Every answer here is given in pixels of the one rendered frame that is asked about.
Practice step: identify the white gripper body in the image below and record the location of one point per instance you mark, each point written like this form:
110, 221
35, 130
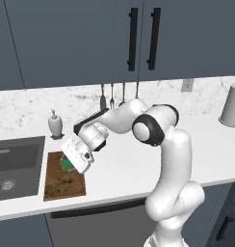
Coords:
78, 153

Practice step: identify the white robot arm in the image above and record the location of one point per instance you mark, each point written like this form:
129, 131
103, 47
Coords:
174, 154

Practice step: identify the green sponge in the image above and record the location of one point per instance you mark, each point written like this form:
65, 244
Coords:
66, 164

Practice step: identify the brown wooden cutting board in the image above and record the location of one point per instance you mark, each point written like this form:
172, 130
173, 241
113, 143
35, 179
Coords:
63, 186

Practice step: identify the white soap dispenser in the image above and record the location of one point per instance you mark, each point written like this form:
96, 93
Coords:
55, 125

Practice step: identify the hanging dark spatula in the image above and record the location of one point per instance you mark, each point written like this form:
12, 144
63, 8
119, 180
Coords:
103, 98

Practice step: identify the dark grey sink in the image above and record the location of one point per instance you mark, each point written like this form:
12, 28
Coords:
16, 167

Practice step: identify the hanging metal fork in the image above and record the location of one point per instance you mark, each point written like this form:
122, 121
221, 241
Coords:
112, 96

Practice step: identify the hanging dark ladle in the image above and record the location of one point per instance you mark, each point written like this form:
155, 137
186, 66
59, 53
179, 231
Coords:
123, 95

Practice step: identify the grey dishwasher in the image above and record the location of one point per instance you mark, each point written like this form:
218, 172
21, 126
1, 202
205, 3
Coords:
103, 230

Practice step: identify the hanging metal utensil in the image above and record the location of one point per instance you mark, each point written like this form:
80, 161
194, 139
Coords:
137, 90

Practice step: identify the dark blue base cupboard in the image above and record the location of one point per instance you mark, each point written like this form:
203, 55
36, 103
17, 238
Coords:
20, 231

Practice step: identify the dark blue wide cupboard door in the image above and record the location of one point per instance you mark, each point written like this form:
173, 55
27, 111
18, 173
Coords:
74, 41

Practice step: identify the dark blue narrow cupboard door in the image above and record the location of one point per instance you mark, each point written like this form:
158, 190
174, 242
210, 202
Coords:
5, 45

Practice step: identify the dark blue base cupboard door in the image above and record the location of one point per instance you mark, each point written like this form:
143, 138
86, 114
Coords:
219, 218

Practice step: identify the white paper towel roll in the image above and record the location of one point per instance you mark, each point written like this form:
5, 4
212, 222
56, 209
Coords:
232, 106

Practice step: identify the grey wall socket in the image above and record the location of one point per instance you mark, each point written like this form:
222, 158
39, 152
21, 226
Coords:
187, 85

